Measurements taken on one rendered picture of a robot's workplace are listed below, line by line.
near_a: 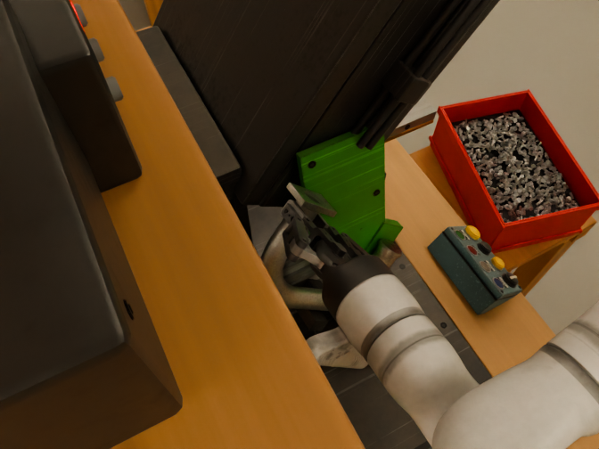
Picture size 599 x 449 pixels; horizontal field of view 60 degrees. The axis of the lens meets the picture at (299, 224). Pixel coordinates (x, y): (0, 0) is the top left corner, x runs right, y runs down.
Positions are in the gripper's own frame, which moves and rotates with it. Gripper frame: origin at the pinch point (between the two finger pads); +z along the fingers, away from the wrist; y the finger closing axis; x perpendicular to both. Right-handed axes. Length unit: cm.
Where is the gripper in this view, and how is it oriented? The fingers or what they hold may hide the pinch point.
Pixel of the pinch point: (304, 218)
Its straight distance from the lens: 61.3
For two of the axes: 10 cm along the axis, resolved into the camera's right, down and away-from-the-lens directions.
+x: -5.6, 7.7, 3.1
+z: -4.5, -5.9, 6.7
